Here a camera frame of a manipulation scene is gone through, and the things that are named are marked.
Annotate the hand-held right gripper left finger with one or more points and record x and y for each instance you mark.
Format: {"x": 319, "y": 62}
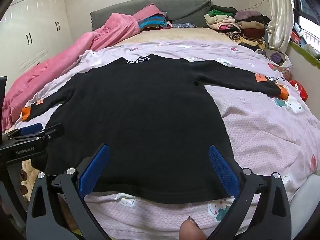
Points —
{"x": 95, "y": 170}

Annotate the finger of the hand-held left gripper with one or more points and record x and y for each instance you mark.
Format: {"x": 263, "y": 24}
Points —
{"x": 53, "y": 131}
{"x": 31, "y": 128}

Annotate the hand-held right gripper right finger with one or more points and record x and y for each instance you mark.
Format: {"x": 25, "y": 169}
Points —
{"x": 222, "y": 170}

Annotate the black sweater with orange cuffs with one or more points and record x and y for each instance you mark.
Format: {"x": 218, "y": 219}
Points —
{"x": 137, "y": 105}

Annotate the white bag with purple clothes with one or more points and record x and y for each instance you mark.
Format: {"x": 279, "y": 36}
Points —
{"x": 277, "y": 57}

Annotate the blue striped folded clothes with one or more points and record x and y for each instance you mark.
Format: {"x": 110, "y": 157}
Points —
{"x": 152, "y": 23}

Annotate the pile of folded clothes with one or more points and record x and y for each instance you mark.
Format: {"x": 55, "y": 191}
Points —
{"x": 250, "y": 25}

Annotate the person's left hand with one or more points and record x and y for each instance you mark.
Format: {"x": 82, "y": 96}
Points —
{"x": 23, "y": 182}

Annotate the person's right hand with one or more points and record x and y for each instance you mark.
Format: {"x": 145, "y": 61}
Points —
{"x": 191, "y": 231}

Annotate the beige plush mat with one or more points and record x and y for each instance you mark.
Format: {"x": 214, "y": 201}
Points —
{"x": 33, "y": 172}

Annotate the lilac strawberry print bedsheet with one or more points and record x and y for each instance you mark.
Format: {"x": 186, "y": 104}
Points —
{"x": 262, "y": 130}

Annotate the pink fleece blanket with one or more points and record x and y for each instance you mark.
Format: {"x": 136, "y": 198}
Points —
{"x": 50, "y": 67}

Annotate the white wardrobe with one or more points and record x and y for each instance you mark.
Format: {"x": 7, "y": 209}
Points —
{"x": 30, "y": 17}

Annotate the red plastic bag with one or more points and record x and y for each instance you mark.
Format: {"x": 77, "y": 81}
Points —
{"x": 298, "y": 88}

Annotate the green windowsill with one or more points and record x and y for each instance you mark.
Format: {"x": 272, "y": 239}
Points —
{"x": 307, "y": 55}

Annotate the beige bed sheet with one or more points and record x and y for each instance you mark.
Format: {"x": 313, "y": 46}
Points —
{"x": 175, "y": 35}

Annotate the blue patterned cloth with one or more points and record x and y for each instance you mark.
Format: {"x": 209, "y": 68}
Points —
{"x": 183, "y": 25}

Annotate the pink folded towel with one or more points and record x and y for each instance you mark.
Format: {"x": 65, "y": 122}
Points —
{"x": 150, "y": 11}

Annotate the windowsill clutter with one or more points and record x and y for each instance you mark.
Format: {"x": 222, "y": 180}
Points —
{"x": 300, "y": 36}

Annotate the grey padded headboard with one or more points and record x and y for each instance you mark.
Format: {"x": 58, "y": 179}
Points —
{"x": 180, "y": 10}

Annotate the cream satin curtain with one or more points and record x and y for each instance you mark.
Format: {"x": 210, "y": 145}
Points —
{"x": 280, "y": 10}

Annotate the window with bars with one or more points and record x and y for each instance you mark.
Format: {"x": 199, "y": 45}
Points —
{"x": 307, "y": 5}

